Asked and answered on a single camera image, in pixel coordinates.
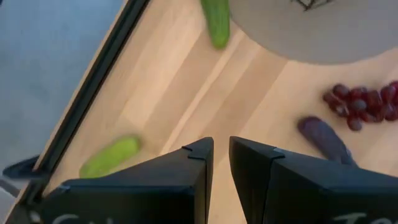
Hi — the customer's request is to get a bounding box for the grey round plate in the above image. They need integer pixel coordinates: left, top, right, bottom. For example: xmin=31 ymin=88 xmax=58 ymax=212
xmin=228 ymin=0 xmax=398 ymax=65

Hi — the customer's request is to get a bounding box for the light green avocado half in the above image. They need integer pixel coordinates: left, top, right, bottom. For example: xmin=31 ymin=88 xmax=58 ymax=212
xmin=78 ymin=134 xmax=141 ymax=180

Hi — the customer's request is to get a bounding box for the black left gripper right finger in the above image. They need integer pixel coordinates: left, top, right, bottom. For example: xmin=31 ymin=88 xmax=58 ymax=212
xmin=229 ymin=136 xmax=398 ymax=224

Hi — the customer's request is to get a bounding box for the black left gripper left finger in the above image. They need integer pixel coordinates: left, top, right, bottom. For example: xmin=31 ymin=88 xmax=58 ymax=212
xmin=40 ymin=136 xmax=215 ymax=224

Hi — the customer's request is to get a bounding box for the purple eggplant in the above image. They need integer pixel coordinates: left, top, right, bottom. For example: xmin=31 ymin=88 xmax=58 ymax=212
xmin=297 ymin=116 xmax=358 ymax=166

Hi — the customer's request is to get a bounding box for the red grape bunch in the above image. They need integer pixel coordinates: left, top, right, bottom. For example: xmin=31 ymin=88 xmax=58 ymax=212
xmin=322 ymin=80 xmax=398 ymax=132

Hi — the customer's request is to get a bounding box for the green cucumber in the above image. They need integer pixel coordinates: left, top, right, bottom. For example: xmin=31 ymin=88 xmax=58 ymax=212
xmin=200 ymin=0 xmax=231 ymax=50

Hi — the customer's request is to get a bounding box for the black aluminium table frame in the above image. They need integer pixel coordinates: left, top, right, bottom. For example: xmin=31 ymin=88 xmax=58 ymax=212
xmin=0 ymin=0 xmax=150 ymax=218

